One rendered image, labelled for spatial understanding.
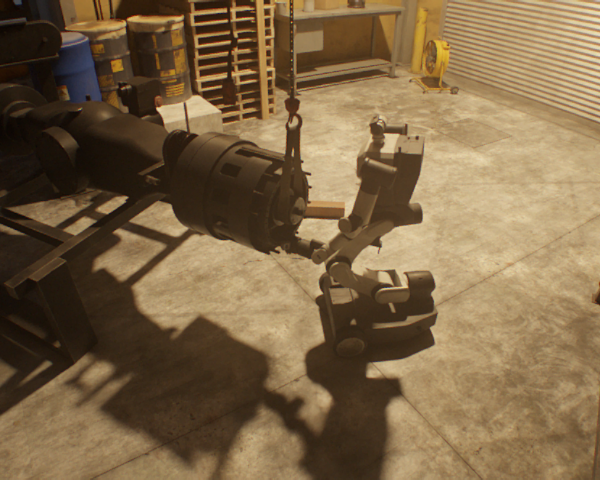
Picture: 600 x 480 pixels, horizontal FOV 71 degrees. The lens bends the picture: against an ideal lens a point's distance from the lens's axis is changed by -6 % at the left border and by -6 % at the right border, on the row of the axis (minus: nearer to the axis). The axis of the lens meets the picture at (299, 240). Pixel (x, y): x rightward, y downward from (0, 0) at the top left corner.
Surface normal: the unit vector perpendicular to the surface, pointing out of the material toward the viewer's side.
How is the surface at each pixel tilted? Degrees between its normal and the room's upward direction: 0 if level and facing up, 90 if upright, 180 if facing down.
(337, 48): 90
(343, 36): 90
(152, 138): 27
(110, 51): 90
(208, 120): 90
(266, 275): 0
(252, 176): 33
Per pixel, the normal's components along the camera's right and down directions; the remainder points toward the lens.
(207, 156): -0.26, -0.47
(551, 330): 0.00, -0.81
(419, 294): 0.11, 0.58
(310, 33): 0.53, 0.50
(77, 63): 0.87, 0.29
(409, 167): -0.30, 0.58
